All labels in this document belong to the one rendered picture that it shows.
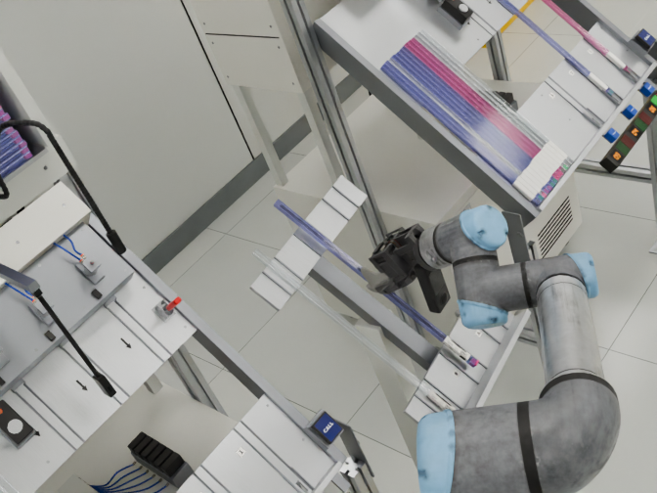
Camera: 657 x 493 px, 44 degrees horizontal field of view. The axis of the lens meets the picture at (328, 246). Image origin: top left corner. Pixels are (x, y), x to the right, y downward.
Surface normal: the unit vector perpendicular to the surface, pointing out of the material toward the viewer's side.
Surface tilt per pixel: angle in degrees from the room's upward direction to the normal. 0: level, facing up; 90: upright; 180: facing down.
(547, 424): 11
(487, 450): 29
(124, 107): 90
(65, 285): 48
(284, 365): 0
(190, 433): 0
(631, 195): 0
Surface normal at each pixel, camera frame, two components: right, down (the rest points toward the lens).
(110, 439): -0.32, -0.75
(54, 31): 0.73, 0.21
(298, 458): 0.33, -0.35
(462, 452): -0.32, -0.35
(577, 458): 0.29, -0.03
